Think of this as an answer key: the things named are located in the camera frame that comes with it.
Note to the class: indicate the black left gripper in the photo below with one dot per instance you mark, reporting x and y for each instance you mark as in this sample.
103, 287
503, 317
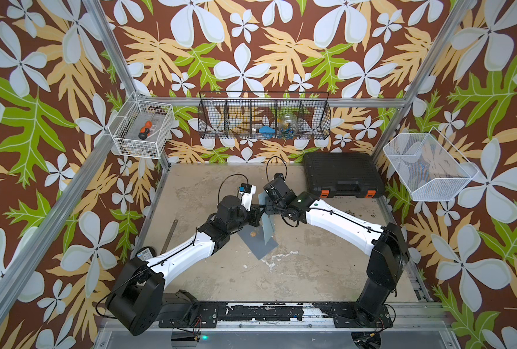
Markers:
255, 214

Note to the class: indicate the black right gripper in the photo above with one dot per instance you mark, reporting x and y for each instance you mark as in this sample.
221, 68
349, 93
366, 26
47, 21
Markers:
268, 202

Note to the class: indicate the light blue envelope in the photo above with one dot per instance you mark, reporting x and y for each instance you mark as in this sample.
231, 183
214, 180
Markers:
267, 222

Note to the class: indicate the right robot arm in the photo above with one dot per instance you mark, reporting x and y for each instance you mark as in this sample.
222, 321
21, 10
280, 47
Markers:
384, 245

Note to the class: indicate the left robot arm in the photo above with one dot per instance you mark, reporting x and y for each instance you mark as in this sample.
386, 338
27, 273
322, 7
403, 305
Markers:
138, 298

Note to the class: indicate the blue object in basket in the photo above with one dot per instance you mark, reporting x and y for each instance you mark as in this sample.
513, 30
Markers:
266, 132

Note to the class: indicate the clear plastic bottle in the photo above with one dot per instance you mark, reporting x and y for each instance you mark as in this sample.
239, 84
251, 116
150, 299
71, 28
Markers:
288, 125

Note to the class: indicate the black plastic tool case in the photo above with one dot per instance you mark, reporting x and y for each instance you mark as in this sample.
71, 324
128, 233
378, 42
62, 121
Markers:
342, 174

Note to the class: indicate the metal ruler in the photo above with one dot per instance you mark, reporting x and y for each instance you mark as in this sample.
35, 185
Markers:
169, 236

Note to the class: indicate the red black screwdriver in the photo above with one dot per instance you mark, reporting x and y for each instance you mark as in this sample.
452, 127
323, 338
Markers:
145, 131

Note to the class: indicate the white mesh basket right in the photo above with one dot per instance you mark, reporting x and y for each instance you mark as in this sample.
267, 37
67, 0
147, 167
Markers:
430, 167

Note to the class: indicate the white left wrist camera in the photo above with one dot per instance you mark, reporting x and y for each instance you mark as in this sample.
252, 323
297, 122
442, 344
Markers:
245, 195

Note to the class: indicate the black wire basket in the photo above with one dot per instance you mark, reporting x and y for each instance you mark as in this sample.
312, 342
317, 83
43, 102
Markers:
241, 114

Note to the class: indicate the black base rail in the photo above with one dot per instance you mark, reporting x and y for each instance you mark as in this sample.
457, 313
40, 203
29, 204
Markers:
342, 314

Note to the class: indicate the white wire basket left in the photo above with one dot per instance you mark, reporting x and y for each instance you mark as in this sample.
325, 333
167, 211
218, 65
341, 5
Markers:
132, 116

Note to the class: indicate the aluminium frame post right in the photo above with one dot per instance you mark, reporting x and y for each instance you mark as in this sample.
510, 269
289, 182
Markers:
455, 18

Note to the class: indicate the aluminium frame post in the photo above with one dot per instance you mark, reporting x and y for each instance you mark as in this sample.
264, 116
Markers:
116, 58
455, 18

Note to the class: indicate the aluminium frame post left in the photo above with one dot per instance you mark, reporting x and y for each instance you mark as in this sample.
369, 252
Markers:
116, 58

